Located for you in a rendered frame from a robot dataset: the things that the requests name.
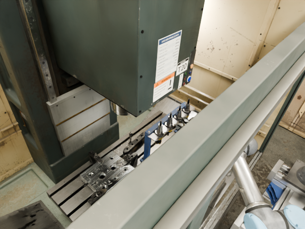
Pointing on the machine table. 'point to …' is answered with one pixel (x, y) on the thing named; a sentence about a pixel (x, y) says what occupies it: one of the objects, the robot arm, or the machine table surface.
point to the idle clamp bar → (134, 144)
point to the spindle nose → (119, 110)
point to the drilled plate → (107, 165)
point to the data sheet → (167, 55)
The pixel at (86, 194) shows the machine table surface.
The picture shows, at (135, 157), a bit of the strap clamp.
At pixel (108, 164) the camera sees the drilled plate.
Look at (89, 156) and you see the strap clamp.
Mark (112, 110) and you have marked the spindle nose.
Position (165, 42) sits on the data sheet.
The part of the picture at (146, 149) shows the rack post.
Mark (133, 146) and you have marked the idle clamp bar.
